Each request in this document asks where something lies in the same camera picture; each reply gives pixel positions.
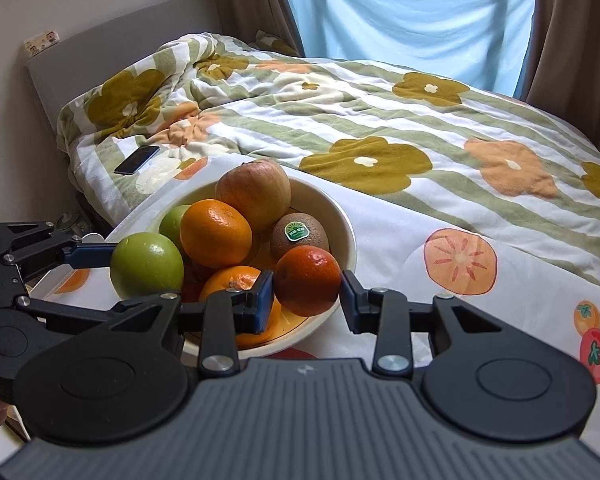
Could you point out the orange with stem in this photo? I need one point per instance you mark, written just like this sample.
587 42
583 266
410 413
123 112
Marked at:
217 281

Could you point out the large round orange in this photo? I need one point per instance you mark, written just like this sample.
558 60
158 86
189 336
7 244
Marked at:
215 232

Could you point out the cream ceramic bowl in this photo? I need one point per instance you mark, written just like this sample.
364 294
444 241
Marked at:
330 220

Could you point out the black smartphone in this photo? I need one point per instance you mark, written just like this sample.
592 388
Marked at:
137 159

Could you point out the yellow red apple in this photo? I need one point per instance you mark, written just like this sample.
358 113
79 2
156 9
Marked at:
255 192

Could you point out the brown kiwi with sticker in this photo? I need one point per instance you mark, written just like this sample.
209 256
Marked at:
300 240

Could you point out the small wall sticker strip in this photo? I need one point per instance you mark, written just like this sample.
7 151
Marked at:
41 42

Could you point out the small green apple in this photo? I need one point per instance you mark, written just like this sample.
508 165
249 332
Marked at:
145 265

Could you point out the brown curtain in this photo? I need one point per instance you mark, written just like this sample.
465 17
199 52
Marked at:
575 45
245 0

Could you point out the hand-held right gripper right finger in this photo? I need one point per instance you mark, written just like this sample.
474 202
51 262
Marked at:
349 305

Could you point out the small orange mandarin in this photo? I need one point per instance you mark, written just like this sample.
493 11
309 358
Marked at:
305 280

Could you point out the grey bed headboard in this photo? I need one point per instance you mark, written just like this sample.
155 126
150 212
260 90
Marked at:
105 35

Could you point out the large green apple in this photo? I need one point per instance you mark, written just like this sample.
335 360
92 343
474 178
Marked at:
172 227

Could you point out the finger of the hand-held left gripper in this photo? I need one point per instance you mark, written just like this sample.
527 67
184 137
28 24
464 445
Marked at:
70 314
90 255

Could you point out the white fruit print cloth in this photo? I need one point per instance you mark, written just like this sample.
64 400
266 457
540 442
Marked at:
405 285

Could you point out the light blue window cloth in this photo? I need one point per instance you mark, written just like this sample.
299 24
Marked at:
405 15

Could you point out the floral striped duvet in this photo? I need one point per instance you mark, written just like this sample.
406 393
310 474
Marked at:
380 125

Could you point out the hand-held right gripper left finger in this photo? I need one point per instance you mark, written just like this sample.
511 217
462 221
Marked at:
265 301

